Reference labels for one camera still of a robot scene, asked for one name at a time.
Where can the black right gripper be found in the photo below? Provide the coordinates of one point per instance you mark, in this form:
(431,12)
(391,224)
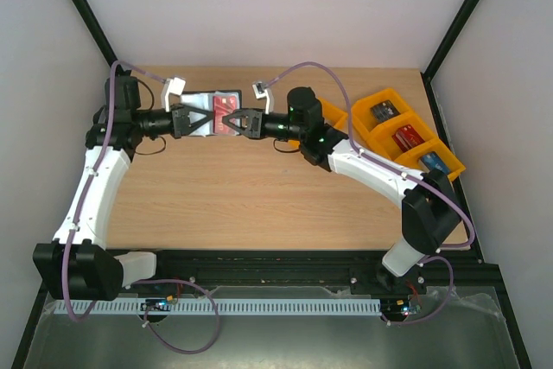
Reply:
(257,123)

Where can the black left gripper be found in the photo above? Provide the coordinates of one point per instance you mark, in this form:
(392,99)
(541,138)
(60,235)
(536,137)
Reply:
(182,124)

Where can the black leather card holder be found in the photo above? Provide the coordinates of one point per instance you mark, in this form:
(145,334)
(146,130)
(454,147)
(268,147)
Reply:
(204,100)

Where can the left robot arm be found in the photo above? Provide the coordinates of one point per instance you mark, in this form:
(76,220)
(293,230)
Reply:
(76,264)

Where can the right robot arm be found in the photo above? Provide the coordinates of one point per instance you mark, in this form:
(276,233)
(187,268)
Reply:
(429,208)

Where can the yellow bin with white cards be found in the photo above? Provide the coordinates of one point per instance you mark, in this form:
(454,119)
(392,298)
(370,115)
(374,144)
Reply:
(334,116)

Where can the yellow bin with black cards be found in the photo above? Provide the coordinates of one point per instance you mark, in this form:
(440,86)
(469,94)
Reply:
(361,108)

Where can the yellow bin with red cards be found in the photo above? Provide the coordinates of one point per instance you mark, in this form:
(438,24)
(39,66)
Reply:
(381,142)

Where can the black card stack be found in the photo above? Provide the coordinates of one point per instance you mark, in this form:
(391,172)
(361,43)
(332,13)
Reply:
(384,111)

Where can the red VIP card stack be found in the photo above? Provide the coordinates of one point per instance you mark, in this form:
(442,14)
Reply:
(407,138)

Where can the yellow bin with blue cards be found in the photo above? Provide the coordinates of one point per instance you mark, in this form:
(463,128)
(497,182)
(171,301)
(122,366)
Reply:
(410,158)

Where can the blue card stack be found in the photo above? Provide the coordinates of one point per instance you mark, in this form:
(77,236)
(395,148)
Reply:
(430,161)

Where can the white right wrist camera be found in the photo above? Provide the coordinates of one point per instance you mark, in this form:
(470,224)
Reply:
(263,92)

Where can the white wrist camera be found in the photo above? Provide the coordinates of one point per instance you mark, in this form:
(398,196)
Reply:
(263,92)
(171,86)

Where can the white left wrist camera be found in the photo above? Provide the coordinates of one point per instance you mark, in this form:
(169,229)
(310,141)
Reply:
(171,86)

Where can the black frame post left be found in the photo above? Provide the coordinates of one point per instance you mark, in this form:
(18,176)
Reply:
(96,31)

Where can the black frame post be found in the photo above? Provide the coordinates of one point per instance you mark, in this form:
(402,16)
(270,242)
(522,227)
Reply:
(96,31)
(449,39)

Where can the white slotted cable duct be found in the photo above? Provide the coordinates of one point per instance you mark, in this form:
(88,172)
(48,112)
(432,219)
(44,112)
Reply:
(269,307)

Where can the black frame post right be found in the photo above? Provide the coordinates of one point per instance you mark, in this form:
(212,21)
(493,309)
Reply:
(449,39)

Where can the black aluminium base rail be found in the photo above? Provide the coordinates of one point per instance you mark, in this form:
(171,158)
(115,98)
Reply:
(359,271)

